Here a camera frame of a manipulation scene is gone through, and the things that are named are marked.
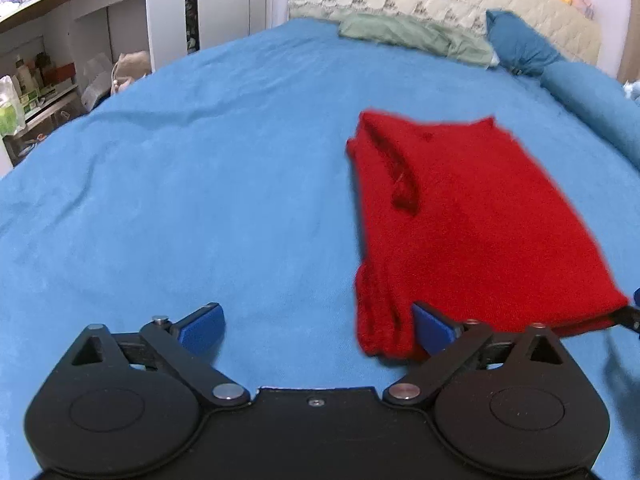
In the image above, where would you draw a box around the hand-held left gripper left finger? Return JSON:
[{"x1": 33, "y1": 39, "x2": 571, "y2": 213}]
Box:
[{"x1": 59, "y1": 302, "x2": 251, "y2": 407}]

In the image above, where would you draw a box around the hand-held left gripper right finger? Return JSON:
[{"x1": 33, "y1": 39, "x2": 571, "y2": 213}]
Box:
[{"x1": 382, "y1": 301, "x2": 581, "y2": 407}]

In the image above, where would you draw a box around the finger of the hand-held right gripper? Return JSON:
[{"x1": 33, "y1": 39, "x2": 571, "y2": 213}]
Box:
[{"x1": 606, "y1": 287, "x2": 640, "y2": 334}]

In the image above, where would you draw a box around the red knit sweater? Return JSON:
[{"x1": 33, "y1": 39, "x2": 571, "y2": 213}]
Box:
[{"x1": 346, "y1": 109, "x2": 631, "y2": 361}]

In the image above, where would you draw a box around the bed with blue sheet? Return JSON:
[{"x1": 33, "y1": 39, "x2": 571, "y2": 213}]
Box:
[{"x1": 0, "y1": 17, "x2": 640, "y2": 396}]

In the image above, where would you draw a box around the light blue pillow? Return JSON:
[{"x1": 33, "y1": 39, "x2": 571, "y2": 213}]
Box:
[{"x1": 540, "y1": 62, "x2": 640, "y2": 171}]

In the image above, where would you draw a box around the clear plastic bag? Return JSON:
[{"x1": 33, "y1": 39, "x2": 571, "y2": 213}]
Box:
[{"x1": 80, "y1": 55, "x2": 115, "y2": 112}]

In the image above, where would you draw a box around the cream cloth bag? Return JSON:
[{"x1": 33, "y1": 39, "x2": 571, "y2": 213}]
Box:
[{"x1": 111, "y1": 51, "x2": 152, "y2": 96}]

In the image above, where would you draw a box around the red box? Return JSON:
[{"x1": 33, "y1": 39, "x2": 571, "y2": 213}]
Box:
[{"x1": 42, "y1": 62, "x2": 76, "y2": 86}]

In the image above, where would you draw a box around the green and white bag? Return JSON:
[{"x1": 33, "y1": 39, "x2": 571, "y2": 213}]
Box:
[{"x1": 0, "y1": 76, "x2": 26, "y2": 136}]

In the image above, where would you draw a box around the green cloth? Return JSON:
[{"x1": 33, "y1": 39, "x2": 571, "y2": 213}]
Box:
[{"x1": 339, "y1": 12, "x2": 496, "y2": 67}]

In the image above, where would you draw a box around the white wardrobe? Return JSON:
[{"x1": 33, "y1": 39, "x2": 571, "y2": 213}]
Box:
[{"x1": 197, "y1": 0, "x2": 268, "y2": 51}]

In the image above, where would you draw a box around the white desk shelf unit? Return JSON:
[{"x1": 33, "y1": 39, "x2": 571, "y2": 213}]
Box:
[{"x1": 0, "y1": 0, "x2": 188, "y2": 176}]

